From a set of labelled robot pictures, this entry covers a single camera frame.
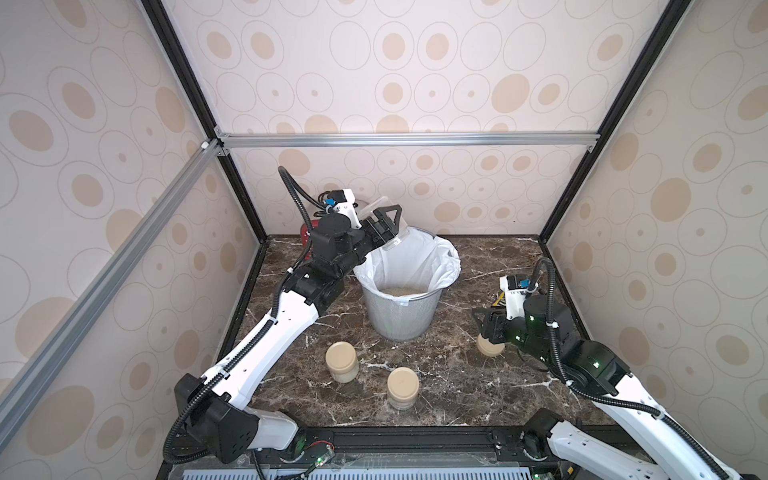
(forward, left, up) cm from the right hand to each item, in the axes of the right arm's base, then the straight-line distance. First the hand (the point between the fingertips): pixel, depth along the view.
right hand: (491, 308), depth 70 cm
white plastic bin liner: (+21, +18, -9) cm, 29 cm away
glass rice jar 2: (-14, +20, -15) cm, 29 cm away
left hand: (+12, +21, +19) cm, 31 cm away
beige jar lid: (+2, -5, -25) cm, 25 cm away
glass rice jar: (-9, +36, -15) cm, 40 cm away
